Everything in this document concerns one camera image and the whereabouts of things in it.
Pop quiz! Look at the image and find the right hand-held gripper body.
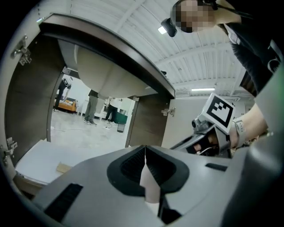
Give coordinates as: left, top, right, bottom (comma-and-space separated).
170, 92, 236, 158

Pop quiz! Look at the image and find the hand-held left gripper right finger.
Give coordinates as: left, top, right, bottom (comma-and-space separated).
146, 145, 236, 227

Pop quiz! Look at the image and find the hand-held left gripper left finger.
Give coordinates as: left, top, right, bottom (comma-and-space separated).
33, 145, 165, 227

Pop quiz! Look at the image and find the grey cabinet door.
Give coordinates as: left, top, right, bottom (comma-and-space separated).
0, 13, 53, 169
162, 97, 215, 149

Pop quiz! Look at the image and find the beige toothpaste tube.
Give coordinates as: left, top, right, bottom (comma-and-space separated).
55, 162, 73, 174

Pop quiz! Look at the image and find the white ceramic mug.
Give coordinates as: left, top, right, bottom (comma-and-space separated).
139, 164, 162, 204

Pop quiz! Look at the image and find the dark brown cabinet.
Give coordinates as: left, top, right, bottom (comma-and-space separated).
4, 12, 176, 196

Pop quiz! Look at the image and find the person's right forearm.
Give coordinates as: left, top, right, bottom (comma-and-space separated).
229, 103, 269, 149

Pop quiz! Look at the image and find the person's right hand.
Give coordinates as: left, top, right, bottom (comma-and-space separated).
207, 134, 220, 146

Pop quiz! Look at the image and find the person's black printed shirt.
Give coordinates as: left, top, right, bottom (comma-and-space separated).
221, 22, 284, 97

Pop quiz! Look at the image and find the white shelf board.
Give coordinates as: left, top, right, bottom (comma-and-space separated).
15, 141, 77, 186

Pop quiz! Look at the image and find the dark green tub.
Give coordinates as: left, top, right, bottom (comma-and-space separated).
110, 110, 129, 125

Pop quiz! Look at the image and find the white sideboard cabinet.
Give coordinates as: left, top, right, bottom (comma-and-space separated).
97, 97, 108, 121

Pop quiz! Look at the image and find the orange sofa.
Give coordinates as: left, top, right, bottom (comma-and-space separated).
57, 97, 78, 114

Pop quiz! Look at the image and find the person's head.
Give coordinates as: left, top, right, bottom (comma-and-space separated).
170, 0, 242, 34

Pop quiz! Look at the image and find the grey wrist strap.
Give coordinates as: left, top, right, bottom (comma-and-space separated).
232, 117, 247, 149

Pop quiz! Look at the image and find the black head-worn camera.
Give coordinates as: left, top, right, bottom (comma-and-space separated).
161, 17, 178, 38

